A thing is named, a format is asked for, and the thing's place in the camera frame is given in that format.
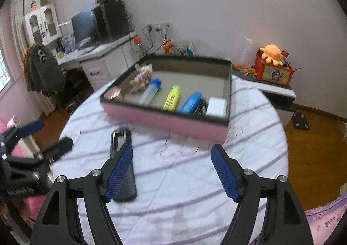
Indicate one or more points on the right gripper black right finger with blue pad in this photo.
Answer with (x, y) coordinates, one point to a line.
(284, 221)

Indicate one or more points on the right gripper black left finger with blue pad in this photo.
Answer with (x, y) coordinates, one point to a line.
(58, 220)

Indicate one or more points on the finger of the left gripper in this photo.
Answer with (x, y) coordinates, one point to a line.
(11, 136)
(54, 148)

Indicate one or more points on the rose gold round tin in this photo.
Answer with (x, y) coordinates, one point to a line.
(114, 93)

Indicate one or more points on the clear bottle blue cap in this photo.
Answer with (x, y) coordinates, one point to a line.
(150, 92)

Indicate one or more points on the yellow highlighter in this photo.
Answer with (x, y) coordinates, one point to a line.
(172, 99)

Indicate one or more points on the black hair clip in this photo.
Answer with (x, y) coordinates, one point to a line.
(201, 108)

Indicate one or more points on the blue highlighter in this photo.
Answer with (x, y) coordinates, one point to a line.
(191, 104)

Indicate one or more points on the pink floral bedding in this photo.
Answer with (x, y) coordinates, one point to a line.
(324, 219)

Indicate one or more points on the chair with dark jacket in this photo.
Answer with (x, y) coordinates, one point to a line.
(43, 74)

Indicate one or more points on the black floor scale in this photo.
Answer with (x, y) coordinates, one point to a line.
(299, 121)

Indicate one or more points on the white striped quilt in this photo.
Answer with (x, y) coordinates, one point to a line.
(180, 199)

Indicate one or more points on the white desk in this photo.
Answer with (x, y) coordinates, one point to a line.
(104, 63)

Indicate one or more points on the white glass door cabinet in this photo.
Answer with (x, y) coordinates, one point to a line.
(41, 25)

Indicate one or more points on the pink plush doll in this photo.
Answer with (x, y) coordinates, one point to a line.
(142, 79)

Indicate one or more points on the low white black cabinet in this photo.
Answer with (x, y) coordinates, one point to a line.
(281, 97)

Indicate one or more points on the white rectangular box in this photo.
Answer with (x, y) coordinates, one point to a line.
(217, 107)

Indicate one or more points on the black computer monitor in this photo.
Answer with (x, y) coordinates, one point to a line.
(85, 27)

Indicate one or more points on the bottle with orange cap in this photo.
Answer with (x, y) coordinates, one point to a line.
(138, 46)

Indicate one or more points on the black computer tower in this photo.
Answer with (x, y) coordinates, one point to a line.
(111, 21)

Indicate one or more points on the red printed storage crate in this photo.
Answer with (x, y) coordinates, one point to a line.
(269, 73)

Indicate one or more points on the pink black storage box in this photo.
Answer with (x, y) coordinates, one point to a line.
(210, 76)

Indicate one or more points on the clear plastic bag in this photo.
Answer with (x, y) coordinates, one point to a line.
(247, 50)

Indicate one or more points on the red snack bag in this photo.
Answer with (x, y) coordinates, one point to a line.
(169, 47)

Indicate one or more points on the orange octopus plush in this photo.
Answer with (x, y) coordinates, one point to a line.
(271, 54)

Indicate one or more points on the white wall power outlet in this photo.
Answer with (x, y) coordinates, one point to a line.
(165, 26)

